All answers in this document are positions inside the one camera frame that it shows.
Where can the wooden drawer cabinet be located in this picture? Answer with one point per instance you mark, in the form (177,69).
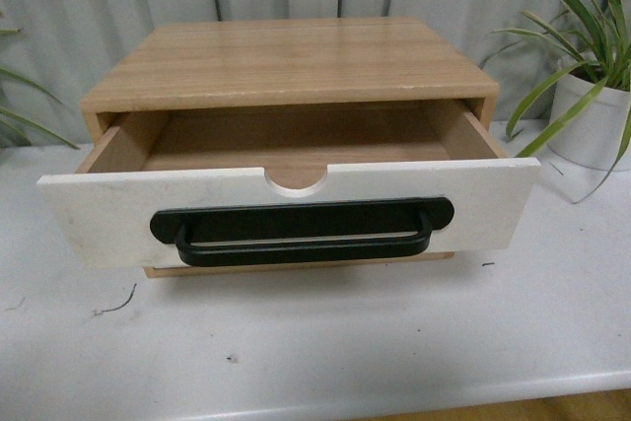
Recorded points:
(317,62)

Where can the white plant pot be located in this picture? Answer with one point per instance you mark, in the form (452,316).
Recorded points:
(592,139)

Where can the white front wooden drawer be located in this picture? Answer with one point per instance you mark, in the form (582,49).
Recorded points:
(150,161)

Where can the green plant leaves left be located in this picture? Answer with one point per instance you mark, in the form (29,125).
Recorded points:
(24,120)

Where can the green spider plant right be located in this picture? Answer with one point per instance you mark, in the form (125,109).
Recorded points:
(592,41)

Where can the black metal drawer handle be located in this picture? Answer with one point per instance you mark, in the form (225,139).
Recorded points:
(251,235)

